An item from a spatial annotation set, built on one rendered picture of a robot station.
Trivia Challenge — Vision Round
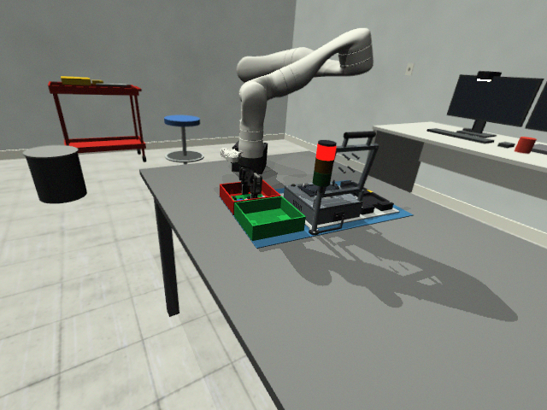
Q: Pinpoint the red bin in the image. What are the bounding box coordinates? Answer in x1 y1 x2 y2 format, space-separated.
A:
220 180 281 215

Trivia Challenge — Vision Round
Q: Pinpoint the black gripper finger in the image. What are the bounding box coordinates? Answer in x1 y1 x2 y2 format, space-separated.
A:
245 173 262 199
239 166 249 195

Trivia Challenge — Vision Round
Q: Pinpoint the green circuit board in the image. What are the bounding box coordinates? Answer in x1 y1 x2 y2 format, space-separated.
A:
231 193 265 201

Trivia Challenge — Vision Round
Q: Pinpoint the green bin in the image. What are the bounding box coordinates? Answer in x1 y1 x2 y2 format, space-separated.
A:
234 196 306 241

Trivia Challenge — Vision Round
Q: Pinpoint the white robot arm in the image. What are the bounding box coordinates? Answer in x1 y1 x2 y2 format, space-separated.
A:
221 28 373 162

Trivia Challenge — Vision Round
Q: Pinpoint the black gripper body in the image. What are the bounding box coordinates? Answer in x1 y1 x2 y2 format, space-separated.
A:
238 156 263 183

